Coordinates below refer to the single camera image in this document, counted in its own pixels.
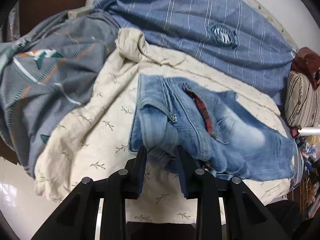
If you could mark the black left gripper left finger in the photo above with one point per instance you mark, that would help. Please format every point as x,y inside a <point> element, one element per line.
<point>127,183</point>

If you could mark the reddish-brown plastic bag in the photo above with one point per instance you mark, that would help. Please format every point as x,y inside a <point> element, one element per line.
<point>307,62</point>

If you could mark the blue denim jeans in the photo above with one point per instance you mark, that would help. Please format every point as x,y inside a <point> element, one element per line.
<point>212,127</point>

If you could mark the white plastic roll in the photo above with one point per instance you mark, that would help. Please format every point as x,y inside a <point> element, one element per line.
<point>309,131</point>

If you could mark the cream leaf-print bedsheet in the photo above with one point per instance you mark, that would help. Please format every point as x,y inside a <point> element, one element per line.
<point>91,141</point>

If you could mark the striped beige pillow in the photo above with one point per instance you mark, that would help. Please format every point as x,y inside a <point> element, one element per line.
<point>302,101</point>

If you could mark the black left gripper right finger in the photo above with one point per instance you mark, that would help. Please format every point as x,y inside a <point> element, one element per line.
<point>199,184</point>

